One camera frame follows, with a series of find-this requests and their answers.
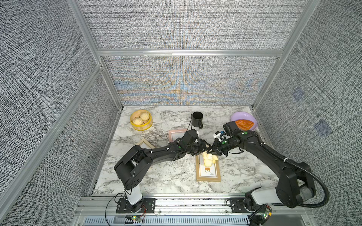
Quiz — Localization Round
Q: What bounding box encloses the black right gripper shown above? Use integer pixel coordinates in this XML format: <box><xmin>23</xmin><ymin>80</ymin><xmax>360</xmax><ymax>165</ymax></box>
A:
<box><xmin>206</xmin><ymin>138</ymin><xmax>234</xmax><ymax>156</ymax></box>

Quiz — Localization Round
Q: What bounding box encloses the purple bowl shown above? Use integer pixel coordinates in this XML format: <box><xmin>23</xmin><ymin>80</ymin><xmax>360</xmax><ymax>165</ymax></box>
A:
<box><xmin>231</xmin><ymin>112</ymin><xmax>258</xmax><ymax>131</ymax></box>

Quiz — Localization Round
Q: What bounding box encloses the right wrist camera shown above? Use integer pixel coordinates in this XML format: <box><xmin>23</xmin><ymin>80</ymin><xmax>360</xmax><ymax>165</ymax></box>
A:
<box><xmin>223</xmin><ymin>121</ymin><xmax>240</xmax><ymax>137</ymax></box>

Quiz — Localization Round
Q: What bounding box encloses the black corrugated cable conduit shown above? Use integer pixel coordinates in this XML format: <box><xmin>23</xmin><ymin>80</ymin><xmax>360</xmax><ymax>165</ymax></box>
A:
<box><xmin>260</xmin><ymin>142</ymin><xmax>331</xmax><ymax>209</ymax></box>

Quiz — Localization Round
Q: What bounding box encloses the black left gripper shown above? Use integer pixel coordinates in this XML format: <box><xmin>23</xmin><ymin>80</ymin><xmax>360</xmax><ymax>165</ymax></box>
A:
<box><xmin>185</xmin><ymin>140</ymin><xmax>210</xmax><ymax>157</ymax></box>

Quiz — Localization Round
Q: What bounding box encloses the yellow bamboo steamer basket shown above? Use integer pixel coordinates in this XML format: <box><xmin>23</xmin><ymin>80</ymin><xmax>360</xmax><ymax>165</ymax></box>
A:
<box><xmin>130</xmin><ymin>110</ymin><xmax>153</xmax><ymax>131</ymax></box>

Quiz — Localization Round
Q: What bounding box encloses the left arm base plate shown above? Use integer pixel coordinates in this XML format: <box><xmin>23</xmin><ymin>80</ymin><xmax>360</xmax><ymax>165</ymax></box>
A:
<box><xmin>116</xmin><ymin>198</ymin><xmax>156</xmax><ymax>214</ymax></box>

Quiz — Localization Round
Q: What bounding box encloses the yellow microfibre cloth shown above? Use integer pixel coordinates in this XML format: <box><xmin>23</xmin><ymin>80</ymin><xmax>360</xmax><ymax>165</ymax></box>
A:
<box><xmin>202</xmin><ymin>152</ymin><xmax>218</xmax><ymax>168</ymax></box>

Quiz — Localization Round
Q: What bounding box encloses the wooden picture frame deer print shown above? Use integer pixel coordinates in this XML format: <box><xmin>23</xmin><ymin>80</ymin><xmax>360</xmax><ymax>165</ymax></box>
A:
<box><xmin>196</xmin><ymin>154</ymin><xmax>221</xmax><ymax>182</ymax></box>

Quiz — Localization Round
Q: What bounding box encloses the light wood picture frame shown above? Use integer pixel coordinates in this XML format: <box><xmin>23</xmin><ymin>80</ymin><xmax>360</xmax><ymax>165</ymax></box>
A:
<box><xmin>137</xmin><ymin>138</ymin><xmax>155</xmax><ymax>149</ymax></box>

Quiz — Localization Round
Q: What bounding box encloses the pink picture frame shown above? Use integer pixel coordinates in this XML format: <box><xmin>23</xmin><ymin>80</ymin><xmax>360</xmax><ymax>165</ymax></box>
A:
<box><xmin>168</xmin><ymin>129</ymin><xmax>187</xmax><ymax>143</ymax></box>

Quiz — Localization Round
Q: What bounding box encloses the steamed bun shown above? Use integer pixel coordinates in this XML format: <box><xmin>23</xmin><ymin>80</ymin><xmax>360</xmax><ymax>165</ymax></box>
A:
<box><xmin>140</xmin><ymin>112</ymin><xmax>150</xmax><ymax>122</ymax></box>
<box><xmin>132</xmin><ymin>117</ymin><xmax>144</xmax><ymax>125</ymax></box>

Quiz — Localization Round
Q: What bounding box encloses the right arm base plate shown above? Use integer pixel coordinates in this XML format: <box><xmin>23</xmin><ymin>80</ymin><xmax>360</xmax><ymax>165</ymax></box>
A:
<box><xmin>226</xmin><ymin>197</ymin><xmax>271</xmax><ymax>213</ymax></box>

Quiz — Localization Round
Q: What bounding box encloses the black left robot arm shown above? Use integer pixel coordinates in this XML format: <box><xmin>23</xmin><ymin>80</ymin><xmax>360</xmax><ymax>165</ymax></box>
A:
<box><xmin>114</xmin><ymin>129</ymin><xmax>211</xmax><ymax>206</ymax></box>

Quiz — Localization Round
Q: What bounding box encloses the black mug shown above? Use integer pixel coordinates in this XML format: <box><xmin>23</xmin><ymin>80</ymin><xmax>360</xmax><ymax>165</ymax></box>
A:
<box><xmin>191</xmin><ymin>112</ymin><xmax>204</xmax><ymax>129</ymax></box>

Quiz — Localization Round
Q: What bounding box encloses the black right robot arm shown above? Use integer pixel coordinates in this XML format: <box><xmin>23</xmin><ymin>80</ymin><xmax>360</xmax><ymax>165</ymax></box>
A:
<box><xmin>207</xmin><ymin>121</ymin><xmax>330</xmax><ymax>212</ymax></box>

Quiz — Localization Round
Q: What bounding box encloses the orange food in bowl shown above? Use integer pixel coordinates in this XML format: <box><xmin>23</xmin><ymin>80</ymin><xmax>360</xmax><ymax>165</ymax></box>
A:
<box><xmin>235</xmin><ymin>119</ymin><xmax>255</xmax><ymax>131</ymax></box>

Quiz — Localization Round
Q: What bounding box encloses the aluminium front rail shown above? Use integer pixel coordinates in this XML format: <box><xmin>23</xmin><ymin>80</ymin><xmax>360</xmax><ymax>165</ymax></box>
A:
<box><xmin>71</xmin><ymin>194</ymin><xmax>317</xmax><ymax>226</ymax></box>

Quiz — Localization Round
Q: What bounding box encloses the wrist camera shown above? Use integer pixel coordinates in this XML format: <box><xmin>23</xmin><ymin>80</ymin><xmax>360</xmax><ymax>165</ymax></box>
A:
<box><xmin>179</xmin><ymin>129</ymin><xmax>199</xmax><ymax>149</ymax></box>
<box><xmin>223</xmin><ymin>121</ymin><xmax>240</xmax><ymax>137</ymax></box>

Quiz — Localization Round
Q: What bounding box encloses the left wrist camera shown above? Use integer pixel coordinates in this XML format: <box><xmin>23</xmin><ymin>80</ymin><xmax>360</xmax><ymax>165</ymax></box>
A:
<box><xmin>179</xmin><ymin>129</ymin><xmax>199</xmax><ymax>149</ymax></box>

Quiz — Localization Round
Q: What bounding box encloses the right steamed bun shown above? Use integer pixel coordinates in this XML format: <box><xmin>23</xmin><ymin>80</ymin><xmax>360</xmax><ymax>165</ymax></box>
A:
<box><xmin>140</xmin><ymin>112</ymin><xmax>150</xmax><ymax>122</ymax></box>

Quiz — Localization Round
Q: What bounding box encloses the left steamed bun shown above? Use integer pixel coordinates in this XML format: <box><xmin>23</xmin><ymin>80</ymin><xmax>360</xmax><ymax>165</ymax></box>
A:
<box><xmin>132</xmin><ymin>117</ymin><xmax>144</xmax><ymax>125</ymax></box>

